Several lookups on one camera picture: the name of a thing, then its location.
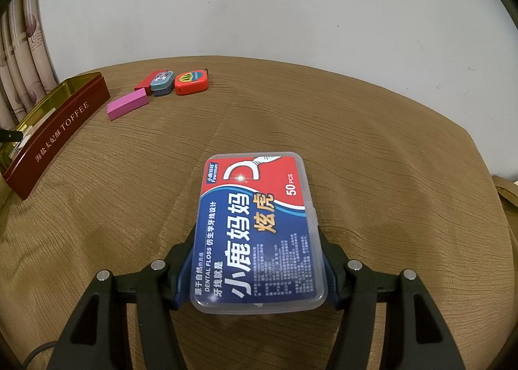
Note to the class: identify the small red box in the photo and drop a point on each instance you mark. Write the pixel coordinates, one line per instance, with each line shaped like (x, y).
(141, 84)

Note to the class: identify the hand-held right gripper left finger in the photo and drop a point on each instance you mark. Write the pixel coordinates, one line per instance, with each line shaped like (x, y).
(180, 289)

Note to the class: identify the tan cloth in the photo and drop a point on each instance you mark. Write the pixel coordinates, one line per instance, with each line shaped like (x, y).
(506, 191)

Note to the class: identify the clear dental floss box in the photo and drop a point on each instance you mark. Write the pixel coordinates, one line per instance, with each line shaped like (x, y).
(259, 232)

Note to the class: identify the dark red toffee tin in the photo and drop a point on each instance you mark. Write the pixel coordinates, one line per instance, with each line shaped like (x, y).
(60, 131)

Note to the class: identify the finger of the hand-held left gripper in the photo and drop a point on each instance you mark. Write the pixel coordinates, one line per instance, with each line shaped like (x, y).
(10, 136)

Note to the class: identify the pink block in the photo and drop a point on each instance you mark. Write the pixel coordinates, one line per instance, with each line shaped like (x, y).
(125, 104)

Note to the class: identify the beige patterned curtain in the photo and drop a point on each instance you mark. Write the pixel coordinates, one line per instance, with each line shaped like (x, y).
(24, 50)

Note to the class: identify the orange tape measure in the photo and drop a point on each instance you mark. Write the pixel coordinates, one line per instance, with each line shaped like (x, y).
(190, 86)

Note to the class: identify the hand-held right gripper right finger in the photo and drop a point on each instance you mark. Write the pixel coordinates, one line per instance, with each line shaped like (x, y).
(340, 272)

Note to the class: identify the blue cartoon dog tin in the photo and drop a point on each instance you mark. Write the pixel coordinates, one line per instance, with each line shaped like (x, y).
(162, 80)

